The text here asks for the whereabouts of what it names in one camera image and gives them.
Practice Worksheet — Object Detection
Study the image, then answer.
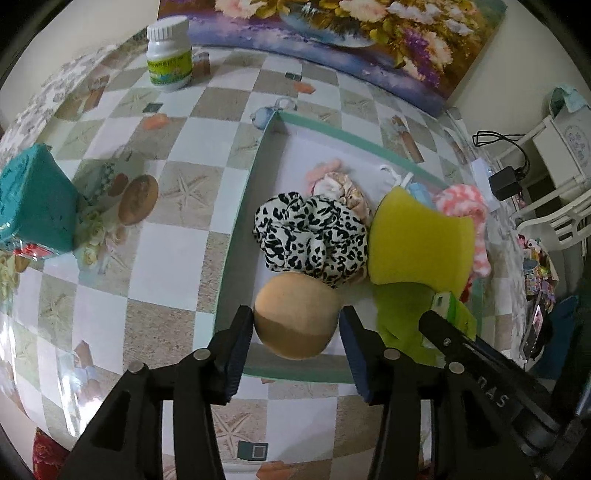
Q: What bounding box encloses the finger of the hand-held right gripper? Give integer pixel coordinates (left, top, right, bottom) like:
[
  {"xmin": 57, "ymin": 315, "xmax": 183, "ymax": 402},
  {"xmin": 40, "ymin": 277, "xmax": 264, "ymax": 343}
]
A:
[{"xmin": 418, "ymin": 309, "xmax": 550, "ymax": 416}]

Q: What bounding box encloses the white chair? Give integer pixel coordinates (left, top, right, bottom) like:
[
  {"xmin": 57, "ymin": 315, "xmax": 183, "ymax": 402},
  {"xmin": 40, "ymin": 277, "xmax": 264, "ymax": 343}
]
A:
[{"xmin": 515, "ymin": 90, "xmax": 591, "ymax": 254}]

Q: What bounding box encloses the pink floral scrunchie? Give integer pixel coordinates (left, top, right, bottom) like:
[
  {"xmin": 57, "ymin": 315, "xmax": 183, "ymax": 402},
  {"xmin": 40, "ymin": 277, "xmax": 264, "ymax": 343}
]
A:
[{"xmin": 305, "ymin": 158, "xmax": 371, "ymax": 217}]

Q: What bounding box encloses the white tray teal rim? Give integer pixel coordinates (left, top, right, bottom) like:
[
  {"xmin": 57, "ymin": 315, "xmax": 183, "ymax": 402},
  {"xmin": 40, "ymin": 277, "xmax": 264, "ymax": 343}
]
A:
[{"xmin": 213, "ymin": 110, "xmax": 485, "ymax": 384}]

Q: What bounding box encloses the red patterned cloth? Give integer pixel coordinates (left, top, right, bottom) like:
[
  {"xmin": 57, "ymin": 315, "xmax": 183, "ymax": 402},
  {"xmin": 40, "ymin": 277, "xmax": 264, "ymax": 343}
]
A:
[{"xmin": 32, "ymin": 429, "xmax": 75, "ymax": 480}]

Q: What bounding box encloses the yellow green sponge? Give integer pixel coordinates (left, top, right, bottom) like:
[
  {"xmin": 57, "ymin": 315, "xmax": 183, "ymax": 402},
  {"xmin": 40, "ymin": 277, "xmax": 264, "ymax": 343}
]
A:
[{"xmin": 367, "ymin": 187, "xmax": 476, "ymax": 303}]

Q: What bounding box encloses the red wrapper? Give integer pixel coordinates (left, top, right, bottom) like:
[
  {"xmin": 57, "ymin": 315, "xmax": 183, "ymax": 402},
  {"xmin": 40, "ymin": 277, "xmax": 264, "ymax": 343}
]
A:
[{"xmin": 14, "ymin": 244, "xmax": 54, "ymax": 262}]

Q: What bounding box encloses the blue face mask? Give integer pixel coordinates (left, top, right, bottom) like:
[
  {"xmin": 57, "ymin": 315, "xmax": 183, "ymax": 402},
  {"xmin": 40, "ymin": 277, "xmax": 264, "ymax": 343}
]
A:
[{"xmin": 381, "ymin": 166, "xmax": 437, "ymax": 209}]

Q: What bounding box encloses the person's teal clothing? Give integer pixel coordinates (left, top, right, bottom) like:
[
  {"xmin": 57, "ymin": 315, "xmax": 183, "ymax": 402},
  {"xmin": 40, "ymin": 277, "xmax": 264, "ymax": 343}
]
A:
[{"xmin": 538, "ymin": 295, "xmax": 591, "ymax": 384}]

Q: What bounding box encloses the teal cloth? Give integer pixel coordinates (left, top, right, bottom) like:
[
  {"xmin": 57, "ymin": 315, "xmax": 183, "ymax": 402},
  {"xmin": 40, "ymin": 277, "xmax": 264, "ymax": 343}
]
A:
[{"xmin": 551, "ymin": 85, "xmax": 590, "ymax": 114}]

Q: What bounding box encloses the white bottle green label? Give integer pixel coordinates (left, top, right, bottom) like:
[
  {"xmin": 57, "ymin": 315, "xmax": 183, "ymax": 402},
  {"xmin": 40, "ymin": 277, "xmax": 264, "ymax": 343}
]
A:
[{"xmin": 146, "ymin": 15, "xmax": 194, "ymax": 93}]

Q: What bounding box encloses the black cable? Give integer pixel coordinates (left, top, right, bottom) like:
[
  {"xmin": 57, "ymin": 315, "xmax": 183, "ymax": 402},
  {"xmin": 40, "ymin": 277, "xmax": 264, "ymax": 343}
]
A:
[{"xmin": 472, "ymin": 130, "xmax": 530, "ymax": 178}]

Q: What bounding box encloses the green box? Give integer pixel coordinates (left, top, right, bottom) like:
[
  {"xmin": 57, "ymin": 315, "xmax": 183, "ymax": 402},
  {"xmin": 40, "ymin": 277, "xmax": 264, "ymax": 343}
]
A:
[{"xmin": 431, "ymin": 292, "xmax": 478, "ymax": 343}]

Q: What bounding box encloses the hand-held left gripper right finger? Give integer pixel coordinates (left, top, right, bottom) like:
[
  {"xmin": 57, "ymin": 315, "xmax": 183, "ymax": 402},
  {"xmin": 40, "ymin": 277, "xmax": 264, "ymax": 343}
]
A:
[{"xmin": 339, "ymin": 305, "xmax": 522, "ymax": 480}]

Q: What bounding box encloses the teal plastic toy box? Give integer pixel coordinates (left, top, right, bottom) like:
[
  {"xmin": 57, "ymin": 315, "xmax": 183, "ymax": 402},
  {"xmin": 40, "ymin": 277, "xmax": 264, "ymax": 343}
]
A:
[{"xmin": 0, "ymin": 143, "xmax": 80, "ymax": 252}]

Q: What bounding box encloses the flower painting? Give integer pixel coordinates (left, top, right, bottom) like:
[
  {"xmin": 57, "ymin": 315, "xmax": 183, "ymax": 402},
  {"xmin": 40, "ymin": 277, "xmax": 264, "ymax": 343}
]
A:
[{"xmin": 157, "ymin": 0, "xmax": 509, "ymax": 116}]

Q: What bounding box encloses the green cloth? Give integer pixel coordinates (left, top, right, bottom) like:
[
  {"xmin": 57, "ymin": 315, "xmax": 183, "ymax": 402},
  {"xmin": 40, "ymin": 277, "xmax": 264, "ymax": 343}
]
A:
[{"xmin": 374, "ymin": 281, "xmax": 445, "ymax": 366}]

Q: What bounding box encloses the pink white knitted cloth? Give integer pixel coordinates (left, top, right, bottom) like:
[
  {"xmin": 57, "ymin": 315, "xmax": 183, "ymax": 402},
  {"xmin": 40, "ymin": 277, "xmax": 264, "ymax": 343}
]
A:
[{"xmin": 434, "ymin": 184, "xmax": 491, "ymax": 278}]

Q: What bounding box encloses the checked printed tablecloth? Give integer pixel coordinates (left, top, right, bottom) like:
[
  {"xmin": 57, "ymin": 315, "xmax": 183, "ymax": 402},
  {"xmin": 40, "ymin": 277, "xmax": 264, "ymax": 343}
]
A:
[{"xmin": 0, "ymin": 41, "xmax": 527, "ymax": 480}]

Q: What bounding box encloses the black power adapter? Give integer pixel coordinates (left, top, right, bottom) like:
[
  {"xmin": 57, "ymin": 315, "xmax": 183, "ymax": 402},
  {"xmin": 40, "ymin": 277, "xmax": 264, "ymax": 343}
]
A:
[{"xmin": 488, "ymin": 166, "xmax": 522, "ymax": 200}]

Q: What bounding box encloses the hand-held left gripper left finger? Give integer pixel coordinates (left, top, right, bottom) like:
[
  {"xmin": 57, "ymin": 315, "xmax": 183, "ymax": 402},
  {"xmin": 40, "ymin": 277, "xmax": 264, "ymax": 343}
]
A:
[{"xmin": 67, "ymin": 305, "xmax": 254, "ymax": 480}]

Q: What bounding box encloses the leopard print scrunchie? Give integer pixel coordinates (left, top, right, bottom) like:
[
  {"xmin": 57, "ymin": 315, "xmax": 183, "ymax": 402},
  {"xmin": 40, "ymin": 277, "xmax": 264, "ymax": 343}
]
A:
[{"xmin": 253, "ymin": 193, "xmax": 370, "ymax": 289}]

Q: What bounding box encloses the beige powder puff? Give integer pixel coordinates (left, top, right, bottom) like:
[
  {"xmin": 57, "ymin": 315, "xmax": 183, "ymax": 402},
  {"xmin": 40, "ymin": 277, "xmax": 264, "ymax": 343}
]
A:
[{"xmin": 254, "ymin": 272, "xmax": 342, "ymax": 361}]

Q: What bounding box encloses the white power strip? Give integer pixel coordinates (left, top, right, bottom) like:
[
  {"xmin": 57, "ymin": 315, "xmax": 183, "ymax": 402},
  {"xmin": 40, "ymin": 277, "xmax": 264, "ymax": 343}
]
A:
[{"xmin": 471, "ymin": 157, "xmax": 502, "ymax": 208}]

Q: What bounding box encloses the pile of colourful packets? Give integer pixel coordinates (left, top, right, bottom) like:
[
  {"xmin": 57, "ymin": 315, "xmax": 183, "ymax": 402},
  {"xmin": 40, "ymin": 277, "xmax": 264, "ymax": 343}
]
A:
[{"xmin": 517, "ymin": 233, "xmax": 561, "ymax": 361}]

